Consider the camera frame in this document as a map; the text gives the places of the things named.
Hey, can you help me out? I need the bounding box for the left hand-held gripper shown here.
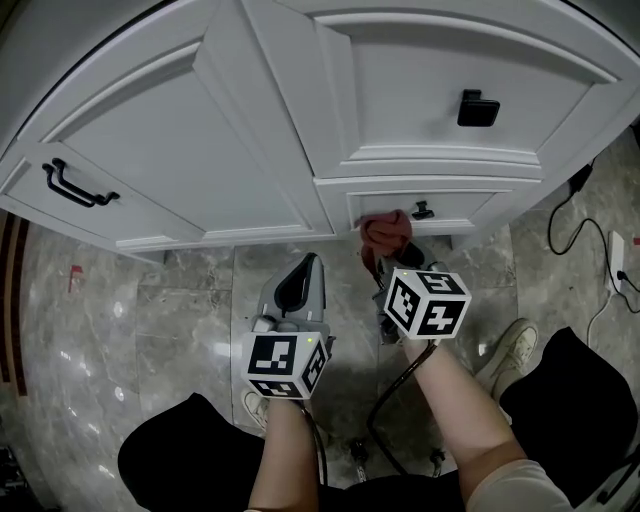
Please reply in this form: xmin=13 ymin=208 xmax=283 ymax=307
xmin=241 ymin=252 xmax=334 ymax=401

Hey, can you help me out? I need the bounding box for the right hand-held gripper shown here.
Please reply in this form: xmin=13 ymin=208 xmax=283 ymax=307
xmin=372 ymin=243 xmax=473 ymax=345

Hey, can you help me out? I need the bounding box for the dark red cloth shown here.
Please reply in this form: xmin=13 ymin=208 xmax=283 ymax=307
xmin=354 ymin=209 xmax=415 ymax=281

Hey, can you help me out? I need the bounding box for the short white drawer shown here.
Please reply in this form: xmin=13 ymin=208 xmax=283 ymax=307
xmin=314 ymin=174 xmax=544 ymax=236

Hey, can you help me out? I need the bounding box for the tall white drawer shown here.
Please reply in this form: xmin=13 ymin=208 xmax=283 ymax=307
xmin=242 ymin=0 xmax=640 ymax=181

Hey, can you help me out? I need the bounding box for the person's left forearm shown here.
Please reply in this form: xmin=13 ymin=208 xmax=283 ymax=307
xmin=247 ymin=397 xmax=321 ymax=512

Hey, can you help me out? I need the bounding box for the person's right forearm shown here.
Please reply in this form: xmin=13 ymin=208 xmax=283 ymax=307
xmin=402 ymin=337 xmax=531 ymax=512

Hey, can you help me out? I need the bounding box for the person's left shoe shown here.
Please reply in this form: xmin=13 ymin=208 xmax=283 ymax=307
xmin=239 ymin=388 xmax=271 ymax=431

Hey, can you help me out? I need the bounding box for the person's shoe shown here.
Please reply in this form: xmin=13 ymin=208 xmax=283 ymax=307
xmin=472 ymin=318 xmax=540 ymax=401
xmin=239 ymin=388 xmax=271 ymax=431

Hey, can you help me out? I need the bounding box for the person's right shoe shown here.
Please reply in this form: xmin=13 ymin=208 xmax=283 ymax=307
xmin=472 ymin=318 xmax=540 ymax=401

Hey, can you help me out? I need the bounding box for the person's left leg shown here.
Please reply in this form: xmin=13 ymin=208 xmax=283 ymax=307
xmin=117 ymin=392 xmax=271 ymax=512

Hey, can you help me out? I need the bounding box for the person's leg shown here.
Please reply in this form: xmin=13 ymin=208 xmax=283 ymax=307
xmin=117 ymin=392 xmax=271 ymax=512
xmin=499 ymin=327 xmax=639 ymax=506

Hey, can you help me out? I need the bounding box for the white cabinet door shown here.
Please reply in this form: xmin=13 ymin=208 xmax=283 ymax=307
xmin=42 ymin=0 xmax=336 ymax=246
xmin=0 ymin=139 xmax=206 ymax=256

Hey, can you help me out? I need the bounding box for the white vanity cabinet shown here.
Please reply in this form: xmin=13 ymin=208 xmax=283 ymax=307
xmin=0 ymin=0 xmax=640 ymax=264

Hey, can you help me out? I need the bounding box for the white power strip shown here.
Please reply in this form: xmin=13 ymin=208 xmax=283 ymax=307
xmin=606 ymin=230 xmax=626 ymax=294

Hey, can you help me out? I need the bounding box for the person's right leg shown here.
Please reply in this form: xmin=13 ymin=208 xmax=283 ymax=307
xmin=499 ymin=327 xmax=639 ymax=506

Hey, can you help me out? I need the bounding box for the black office chair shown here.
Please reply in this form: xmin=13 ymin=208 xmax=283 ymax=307
xmin=594 ymin=457 xmax=640 ymax=506

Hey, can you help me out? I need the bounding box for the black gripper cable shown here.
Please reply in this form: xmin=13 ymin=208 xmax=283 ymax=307
xmin=299 ymin=404 xmax=329 ymax=486
xmin=366 ymin=339 xmax=441 ymax=476

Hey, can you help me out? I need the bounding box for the white power cable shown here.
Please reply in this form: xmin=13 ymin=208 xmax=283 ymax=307
xmin=585 ymin=289 xmax=614 ymax=346

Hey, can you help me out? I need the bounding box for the black power cable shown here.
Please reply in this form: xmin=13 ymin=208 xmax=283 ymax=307
xmin=547 ymin=162 xmax=640 ymax=314

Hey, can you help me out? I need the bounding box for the black door handle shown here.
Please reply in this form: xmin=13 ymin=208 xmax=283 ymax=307
xmin=42 ymin=162 xmax=99 ymax=209
xmin=51 ymin=158 xmax=121 ymax=206

